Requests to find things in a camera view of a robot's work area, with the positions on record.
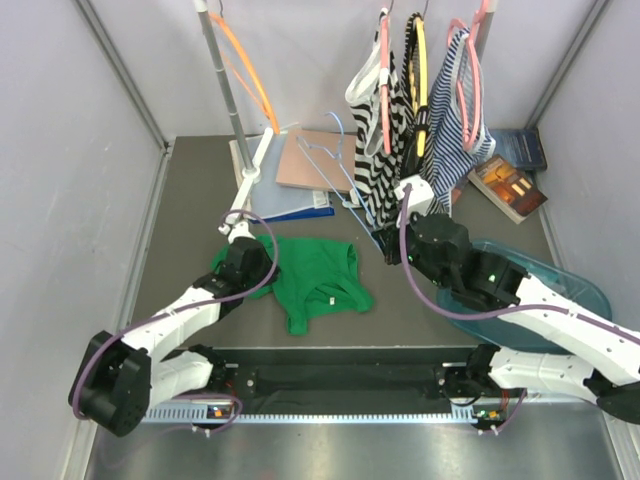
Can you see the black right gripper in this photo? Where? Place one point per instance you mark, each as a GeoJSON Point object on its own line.
{"type": "Point", "coordinates": [387, 238]}

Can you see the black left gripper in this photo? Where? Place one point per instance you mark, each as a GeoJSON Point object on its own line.
{"type": "Point", "coordinates": [265, 260]}

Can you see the green tank top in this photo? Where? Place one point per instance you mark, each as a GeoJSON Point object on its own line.
{"type": "Point", "coordinates": [317, 277]}

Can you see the light blue wire hanger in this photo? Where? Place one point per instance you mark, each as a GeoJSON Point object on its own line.
{"type": "Point", "coordinates": [353, 201]}

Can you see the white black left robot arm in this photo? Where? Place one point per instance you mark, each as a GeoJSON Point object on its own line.
{"type": "Point", "coordinates": [123, 375]}

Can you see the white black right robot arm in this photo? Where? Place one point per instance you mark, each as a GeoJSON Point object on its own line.
{"type": "Point", "coordinates": [599, 361]}

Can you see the wide black white striped top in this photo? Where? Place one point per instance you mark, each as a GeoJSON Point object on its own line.
{"type": "Point", "coordinates": [376, 172]}

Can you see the thin black white striped top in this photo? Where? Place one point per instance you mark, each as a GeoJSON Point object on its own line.
{"type": "Point", "coordinates": [435, 200]}

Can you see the blue white striped tank top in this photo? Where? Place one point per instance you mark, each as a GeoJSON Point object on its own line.
{"type": "Point", "coordinates": [452, 162]}

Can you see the yellow black hanger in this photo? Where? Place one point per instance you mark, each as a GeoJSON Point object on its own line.
{"type": "Point", "coordinates": [415, 81]}

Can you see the orange plastic hanger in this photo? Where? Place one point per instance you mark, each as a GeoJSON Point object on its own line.
{"type": "Point", "coordinates": [248, 76]}

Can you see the pink hanger right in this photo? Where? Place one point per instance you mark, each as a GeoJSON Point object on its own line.
{"type": "Point", "coordinates": [471, 112]}

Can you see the pink hanger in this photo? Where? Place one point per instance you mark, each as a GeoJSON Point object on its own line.
{"type": "Point", "coordinates": [471, 112]}
{"type": "Point", "coordinates": [384, 75]}

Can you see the pink hanger left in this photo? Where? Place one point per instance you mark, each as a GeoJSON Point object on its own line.
{"type": "Point", "coordinates": [384, 75]}

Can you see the blue white folder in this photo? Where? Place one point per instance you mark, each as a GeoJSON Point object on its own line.
{"type": "Point", "coordinates": [274, 202]}

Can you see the white rack base foot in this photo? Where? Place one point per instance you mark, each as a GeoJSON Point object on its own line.
{"type": "Point", "coordinates": [247, 185]}

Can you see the pink brown notebook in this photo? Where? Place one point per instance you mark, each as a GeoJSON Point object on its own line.
{"type": "Point", "coordinates": [295, 170]}

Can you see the orange cover book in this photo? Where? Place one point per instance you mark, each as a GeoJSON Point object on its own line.
{"type": "Point", "coordinates": [507, 188]}

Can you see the teal transparent plastic basket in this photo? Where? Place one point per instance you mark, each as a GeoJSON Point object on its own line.
{"type": "Point", "coordinates": [566, 284]}

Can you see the dark blue book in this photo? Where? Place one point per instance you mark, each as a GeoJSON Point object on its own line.
{"type": "Point", "coordinates": [522, 148]}

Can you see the grey rack pole right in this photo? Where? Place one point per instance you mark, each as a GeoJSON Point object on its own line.
{"type": "Point", "coordinates": [487, 30]}

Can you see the grey rack pole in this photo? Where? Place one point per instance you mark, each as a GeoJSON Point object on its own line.
{"type": "Point", "coordinates": [201, 8]}
{"type": "Point", "coordinates": [487, 30]}

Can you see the grey rack pole left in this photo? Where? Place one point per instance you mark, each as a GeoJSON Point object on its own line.
{"type": "Point", "coordinates": [201, 8]}

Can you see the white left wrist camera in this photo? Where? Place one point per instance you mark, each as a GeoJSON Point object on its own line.
{"type": "Point", "coordinates": [241, 229]}

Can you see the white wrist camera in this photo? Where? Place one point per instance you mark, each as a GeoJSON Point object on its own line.
{"type": "Point", "coordinates": [241, 229]}
{"type": "Point", "coordinates": [417, 192]}

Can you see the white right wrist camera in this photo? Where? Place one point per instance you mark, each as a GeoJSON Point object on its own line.
{"type": "Point", "coordinates": [417, 192]}

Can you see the grey slotted cable duct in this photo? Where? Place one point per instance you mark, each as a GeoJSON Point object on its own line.
{"type": "Point", "coordinates": [220, 412]}

